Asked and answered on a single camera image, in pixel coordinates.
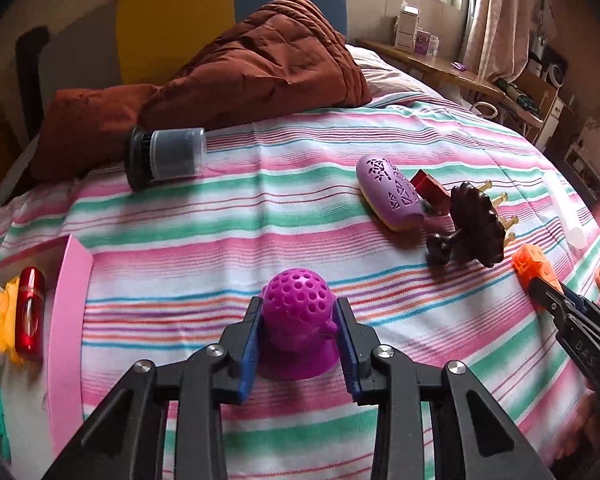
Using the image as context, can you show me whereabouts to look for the grey yellow blue headboard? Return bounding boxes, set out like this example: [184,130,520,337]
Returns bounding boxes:
[0,0,348,136]

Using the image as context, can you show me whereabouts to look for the brown quilted blanket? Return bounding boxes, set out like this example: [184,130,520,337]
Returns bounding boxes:
[30,0,372,183]

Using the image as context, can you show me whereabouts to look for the orange mold toy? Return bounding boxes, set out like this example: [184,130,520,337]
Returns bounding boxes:
[0,277,23,363]

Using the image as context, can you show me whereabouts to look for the white cable loop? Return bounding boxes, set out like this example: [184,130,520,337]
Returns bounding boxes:
[472,101,501,121]

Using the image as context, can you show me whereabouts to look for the white pillow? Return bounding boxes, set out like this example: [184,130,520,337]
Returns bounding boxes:
[345,44,473,108]

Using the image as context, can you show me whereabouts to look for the red cylindrical bottle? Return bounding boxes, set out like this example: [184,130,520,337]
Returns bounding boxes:
[15,267,47,354]

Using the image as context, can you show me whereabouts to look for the white plastic tube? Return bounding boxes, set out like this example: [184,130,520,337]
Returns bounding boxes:
[542,172,588,250]

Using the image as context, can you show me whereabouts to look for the cardboard box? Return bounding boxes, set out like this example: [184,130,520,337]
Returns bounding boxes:
[500,67,561,131]

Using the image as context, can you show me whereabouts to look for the dark brown scalp massager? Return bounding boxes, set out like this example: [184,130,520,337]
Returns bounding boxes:
[426,183,517,268]

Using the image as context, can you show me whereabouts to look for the small purple box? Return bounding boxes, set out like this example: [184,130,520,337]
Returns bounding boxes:
[414,30,440,57]

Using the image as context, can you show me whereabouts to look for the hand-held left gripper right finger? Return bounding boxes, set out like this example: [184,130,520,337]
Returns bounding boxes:
[332,297,556,480]

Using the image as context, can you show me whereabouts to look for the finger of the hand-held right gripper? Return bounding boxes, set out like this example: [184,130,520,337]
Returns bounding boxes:
[529,277,568,332]
[555,282,593,315]

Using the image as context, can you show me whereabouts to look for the wooden desk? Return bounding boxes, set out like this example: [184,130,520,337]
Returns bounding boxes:
[355,37,506,96]

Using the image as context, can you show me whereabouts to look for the striped bedsheet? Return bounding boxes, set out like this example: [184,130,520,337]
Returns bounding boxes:
[0,97,600,480]

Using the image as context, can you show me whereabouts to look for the orange block toy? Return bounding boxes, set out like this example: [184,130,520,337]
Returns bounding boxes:
[511,245,563,293]

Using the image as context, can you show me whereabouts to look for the purple perforated toy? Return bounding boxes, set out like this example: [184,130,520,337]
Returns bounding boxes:
[257,269,341,381]

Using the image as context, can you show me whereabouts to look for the beige floral curtain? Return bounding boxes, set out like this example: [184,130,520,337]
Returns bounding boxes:
[460,0,538,81]

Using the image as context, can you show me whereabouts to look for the pink shallow tray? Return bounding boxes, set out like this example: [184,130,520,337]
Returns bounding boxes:
[0,234,95,466]

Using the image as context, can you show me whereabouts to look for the purple oval patterned case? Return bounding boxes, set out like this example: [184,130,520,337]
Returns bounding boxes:
[356,154,425,232]

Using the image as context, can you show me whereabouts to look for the tall white box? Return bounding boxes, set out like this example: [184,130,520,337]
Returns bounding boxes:
[394,2,421,52]

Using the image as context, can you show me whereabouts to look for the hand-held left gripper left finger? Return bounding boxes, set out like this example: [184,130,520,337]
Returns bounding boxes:
[40,296,263,480]

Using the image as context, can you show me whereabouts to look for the black capped clear jar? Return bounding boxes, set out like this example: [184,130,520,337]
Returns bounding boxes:
[124,126,207,193]

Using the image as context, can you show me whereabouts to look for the dark red square bottle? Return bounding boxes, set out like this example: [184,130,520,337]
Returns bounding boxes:
[410,170,452,216]

